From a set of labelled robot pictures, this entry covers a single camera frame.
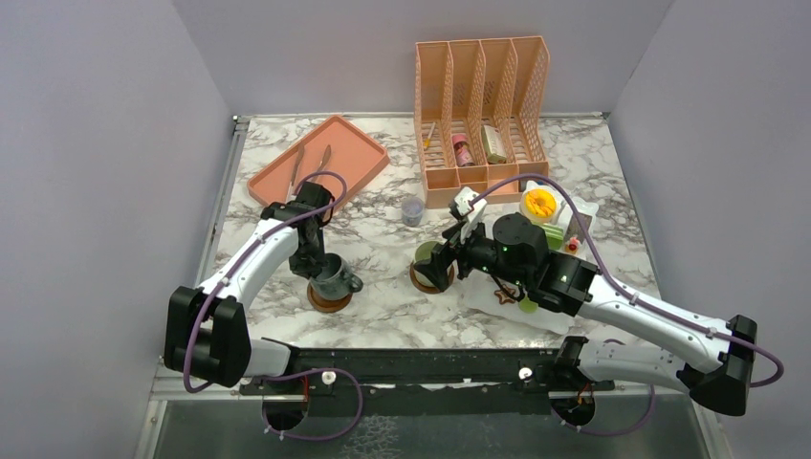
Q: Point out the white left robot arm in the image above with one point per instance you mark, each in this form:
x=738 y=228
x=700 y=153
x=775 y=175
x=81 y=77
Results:
x=207 y=338

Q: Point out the pink bottle in organizer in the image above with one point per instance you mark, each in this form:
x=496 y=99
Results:
x=462 y=151

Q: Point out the green macaron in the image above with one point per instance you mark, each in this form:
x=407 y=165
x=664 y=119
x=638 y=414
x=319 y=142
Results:
x=527 y=306

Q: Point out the brown wooden coaster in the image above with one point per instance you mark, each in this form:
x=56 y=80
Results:
x=326 y=306
x=430 y=290

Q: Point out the light green ceramic mug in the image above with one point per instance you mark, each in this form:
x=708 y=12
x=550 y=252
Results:
x=423 y=254

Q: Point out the pink mesh file organizer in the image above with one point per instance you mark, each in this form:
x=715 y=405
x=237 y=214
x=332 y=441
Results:
x=461 y=85

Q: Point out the dark blue-green ceramic mug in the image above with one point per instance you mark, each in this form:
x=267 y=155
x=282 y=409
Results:
x=335 y=281

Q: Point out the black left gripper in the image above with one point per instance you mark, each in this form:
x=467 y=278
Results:
x=451 y=242

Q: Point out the tan box in organizer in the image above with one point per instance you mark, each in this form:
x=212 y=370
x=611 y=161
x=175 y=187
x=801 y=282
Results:
x=494 y=149

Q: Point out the white tiered dessert stand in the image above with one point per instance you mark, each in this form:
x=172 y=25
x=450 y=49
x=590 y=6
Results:
x=478 y=294

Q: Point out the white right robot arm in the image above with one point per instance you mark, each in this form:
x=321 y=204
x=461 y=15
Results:
x=708 y=358

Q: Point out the yellow frosted donut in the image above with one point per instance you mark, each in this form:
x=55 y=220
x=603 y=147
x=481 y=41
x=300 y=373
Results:
x=539 y=205

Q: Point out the left brown wooden coaster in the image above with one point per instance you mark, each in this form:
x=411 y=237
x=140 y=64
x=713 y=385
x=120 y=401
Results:
x=326 y=306

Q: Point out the right brown wooden coaster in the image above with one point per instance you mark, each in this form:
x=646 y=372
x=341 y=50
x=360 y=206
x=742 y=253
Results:
x=430 y=290

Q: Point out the brown star cookie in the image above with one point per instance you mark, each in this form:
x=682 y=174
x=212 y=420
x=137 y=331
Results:
x=505 y=296

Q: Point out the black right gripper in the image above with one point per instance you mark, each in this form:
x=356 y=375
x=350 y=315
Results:
x=308 y=213

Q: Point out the green layered cake slice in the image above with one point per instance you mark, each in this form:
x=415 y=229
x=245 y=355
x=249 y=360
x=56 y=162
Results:
x=554 y=236

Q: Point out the pink dessert tray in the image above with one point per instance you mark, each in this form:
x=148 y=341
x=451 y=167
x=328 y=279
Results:
x=336 y=145

